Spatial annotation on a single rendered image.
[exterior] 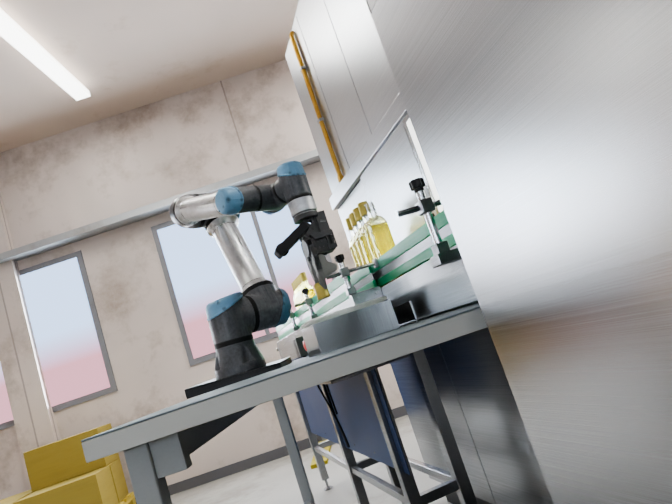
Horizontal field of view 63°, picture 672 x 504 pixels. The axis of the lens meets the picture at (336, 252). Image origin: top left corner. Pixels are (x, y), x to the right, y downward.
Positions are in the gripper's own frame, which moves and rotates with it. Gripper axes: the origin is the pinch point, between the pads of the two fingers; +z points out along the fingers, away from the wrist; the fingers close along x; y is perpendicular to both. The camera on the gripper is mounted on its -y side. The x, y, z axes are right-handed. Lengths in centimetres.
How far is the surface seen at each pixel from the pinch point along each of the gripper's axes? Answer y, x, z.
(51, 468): -160, 337, 39
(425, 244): 22.9, -21.9, -0.2
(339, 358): -15, -60, 18
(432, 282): 20.8, -22.9, 9.2
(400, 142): 39, 3, -35
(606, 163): 5, -103, 7
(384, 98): 42, 9, -53
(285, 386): -24, -58, 19
